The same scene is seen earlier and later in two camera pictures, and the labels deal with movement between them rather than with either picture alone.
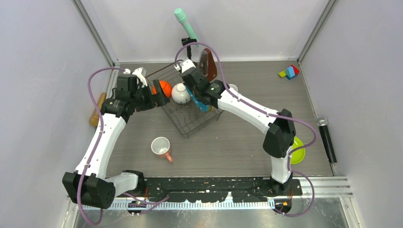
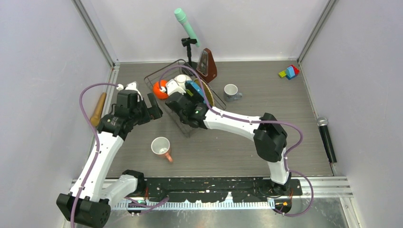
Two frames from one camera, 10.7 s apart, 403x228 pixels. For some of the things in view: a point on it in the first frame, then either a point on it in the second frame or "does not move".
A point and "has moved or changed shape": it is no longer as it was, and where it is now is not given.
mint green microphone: (181, 16) does not move
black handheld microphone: (322, 122) does not move
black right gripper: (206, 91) -> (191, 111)
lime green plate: (297, 156) -> (189, 92)
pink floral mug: (160, 146) does not move
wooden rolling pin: (94, 119) does not move
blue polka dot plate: (203, 106) has moved or changed shape
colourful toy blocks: (290, 72) does not move
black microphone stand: (187, 40) does not move
